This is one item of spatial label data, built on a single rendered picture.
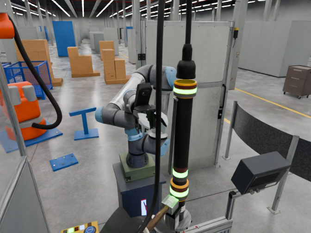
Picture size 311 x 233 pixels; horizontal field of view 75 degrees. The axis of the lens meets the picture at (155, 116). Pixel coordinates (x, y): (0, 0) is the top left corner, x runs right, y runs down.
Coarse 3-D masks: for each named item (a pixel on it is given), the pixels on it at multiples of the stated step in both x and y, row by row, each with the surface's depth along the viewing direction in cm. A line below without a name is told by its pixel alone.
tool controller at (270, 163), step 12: (264, 156) 115; (276, 156) 116; (240, 168) 113; (252, 168) 107; (264, 168) 108; (276, 168) 109; (288, 168) 113; (240, 180) 115; (252, 180) 108; (264, 180) 111; (276, 180) 118; (240, 192) 116; (252, 192) 112
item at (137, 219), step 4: (136, 216) 83; (140, 216) 84; (144, 216) 84; (132, 220) 81; (136, 220) 82; (140, 220) 82; (160, 220) 85; (136, 224) 80; (140, 224) 80; (160, 224) 83; (164, 224) 83; (156, 228) 80; (160, 228) 80; (164, 228) 81; (168, 228) 82; (152, 232) 78; (156, 232) 78; (160, 232) 79; (164, 232) 79; (168, 232) 80; (172, 232) 81
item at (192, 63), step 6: (186, 48) 36; (192, 48) 36; (186, 54) 36; (180, 60) 38; (186, 60) 37; (192, 60) 38; (180, 66) 37; (186, 66) 36; (192, 66) 36; (180, 72) 37; (186, 72) 36; (192, 72) 37; (180, 78) 37; (186, 78) 37; (192, 78) 37; (180, 204) 49; (180, 216) 51
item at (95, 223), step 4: (84, 224) 95; (92, 224) 95; (96, 224) 95; (68, 228) 93; (84, 228) 93; (96, 228) 93; (72, 232) 92; (76, 232) 92; (80, 232) 92; (84, 232) 91; (96, 232) 92
